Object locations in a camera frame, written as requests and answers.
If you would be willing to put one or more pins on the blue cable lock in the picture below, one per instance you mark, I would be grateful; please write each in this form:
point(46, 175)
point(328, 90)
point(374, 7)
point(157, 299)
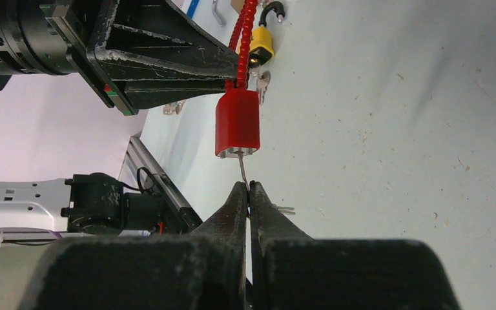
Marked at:
point(191, 9)

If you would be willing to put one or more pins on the brass padlock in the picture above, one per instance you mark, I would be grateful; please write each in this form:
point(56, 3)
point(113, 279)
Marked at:
point(235, 5)

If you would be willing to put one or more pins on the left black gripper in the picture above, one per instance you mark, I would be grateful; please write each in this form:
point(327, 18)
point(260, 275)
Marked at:
point(154, 42)

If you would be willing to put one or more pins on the left aluminium frame post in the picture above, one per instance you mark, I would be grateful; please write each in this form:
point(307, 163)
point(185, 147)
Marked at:
point(144, 175)

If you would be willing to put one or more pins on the cable lock keys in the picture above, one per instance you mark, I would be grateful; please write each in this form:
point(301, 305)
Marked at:
point(174, 108)

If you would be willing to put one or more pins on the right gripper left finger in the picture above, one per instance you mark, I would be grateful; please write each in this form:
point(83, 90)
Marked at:
point(204, 269)

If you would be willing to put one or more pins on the yellow black padlock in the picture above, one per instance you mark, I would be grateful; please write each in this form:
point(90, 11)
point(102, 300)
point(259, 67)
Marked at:
point(261, 46)

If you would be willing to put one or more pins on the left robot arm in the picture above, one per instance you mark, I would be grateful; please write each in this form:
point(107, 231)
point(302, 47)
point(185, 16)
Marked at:
point(71, 73)

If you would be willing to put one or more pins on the red cable padlock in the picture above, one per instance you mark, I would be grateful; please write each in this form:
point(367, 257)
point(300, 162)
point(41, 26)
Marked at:
point(237, 112)

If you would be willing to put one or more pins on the silver key pair front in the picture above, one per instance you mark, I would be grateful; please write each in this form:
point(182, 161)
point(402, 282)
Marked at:
point(262, 80)

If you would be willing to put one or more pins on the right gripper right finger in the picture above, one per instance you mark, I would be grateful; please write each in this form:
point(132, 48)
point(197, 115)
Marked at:
point(292, 270)

